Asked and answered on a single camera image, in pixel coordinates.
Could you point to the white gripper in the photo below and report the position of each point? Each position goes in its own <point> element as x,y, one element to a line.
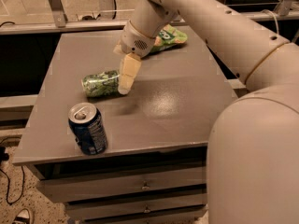
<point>135,41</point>

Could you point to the green soda can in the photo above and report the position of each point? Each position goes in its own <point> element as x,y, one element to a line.
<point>101,84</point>

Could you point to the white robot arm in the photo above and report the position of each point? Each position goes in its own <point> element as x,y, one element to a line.
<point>252,164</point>

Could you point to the blue soda can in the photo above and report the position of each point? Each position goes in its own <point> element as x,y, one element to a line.
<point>85,122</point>

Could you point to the green snack bag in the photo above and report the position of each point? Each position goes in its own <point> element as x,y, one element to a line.
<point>167,38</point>

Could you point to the grey drawer cabinet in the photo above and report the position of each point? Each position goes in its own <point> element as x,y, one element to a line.
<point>154,168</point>

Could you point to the white sneaker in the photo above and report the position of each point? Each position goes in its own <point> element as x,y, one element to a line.
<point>25,216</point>

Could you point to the metal railing frame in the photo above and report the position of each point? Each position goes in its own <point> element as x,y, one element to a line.
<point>57,16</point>

